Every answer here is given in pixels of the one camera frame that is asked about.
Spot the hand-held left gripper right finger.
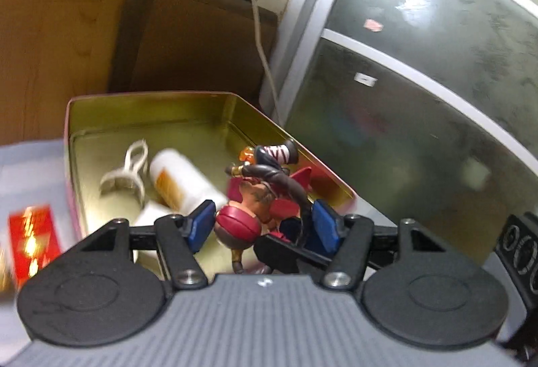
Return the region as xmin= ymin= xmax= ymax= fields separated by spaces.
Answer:
xmin=313 ymin=199 xmax=453 ymax=290

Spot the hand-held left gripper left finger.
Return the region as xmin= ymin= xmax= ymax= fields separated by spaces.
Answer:
xmin=78 ymin=200 xmax=218 ymax=290

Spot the red toy figurine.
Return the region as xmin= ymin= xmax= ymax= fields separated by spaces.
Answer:
xmin=214 ymin=139 xmax=334 ymax=276

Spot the pink tin box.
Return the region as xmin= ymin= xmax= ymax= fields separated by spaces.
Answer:
xmin=64 ymin=90 xmax=358 ymax=279

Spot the shiny red packet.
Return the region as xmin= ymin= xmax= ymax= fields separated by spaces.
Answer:
xmin=7 ymin=205 xmax=65 ymax=293

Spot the white plastic bottle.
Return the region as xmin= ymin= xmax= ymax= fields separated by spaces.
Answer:
xmin=149 ymin=148 xmax=228 ymax=212

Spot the white plastic hook clip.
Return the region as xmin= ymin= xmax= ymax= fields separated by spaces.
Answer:
xmin=99 ymin=139 xmax=149 ymax=204

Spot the frosted glass sliding door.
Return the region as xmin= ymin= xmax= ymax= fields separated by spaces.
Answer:
xmin=258 ymin=0 xmax=538 ymax=258

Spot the wooden panel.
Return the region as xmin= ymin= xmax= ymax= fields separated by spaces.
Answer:
xmin=0 ymin=0 xmax=188 ymax=147

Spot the white power cable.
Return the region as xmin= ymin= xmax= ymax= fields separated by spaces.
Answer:
xmin=240 ymin=0 xmax=283 ymax=124

